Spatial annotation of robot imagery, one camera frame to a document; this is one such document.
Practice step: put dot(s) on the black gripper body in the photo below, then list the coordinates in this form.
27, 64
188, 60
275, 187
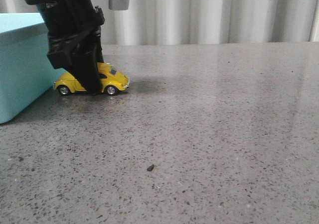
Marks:
68, 23

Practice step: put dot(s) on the white pleated curtain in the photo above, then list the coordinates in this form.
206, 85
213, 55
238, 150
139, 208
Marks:
171, 22

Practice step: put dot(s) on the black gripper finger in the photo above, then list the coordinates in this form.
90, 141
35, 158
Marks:
85, 57

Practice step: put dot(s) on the yellow toy beetle car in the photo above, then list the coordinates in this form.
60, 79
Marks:
112, 81

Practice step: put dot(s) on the small black debris chip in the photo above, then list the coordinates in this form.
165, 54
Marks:
150, 168

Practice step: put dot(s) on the light blue plastic box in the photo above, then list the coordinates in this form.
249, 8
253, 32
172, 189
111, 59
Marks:
25, 71

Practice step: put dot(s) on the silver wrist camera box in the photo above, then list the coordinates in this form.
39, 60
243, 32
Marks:
119, 4

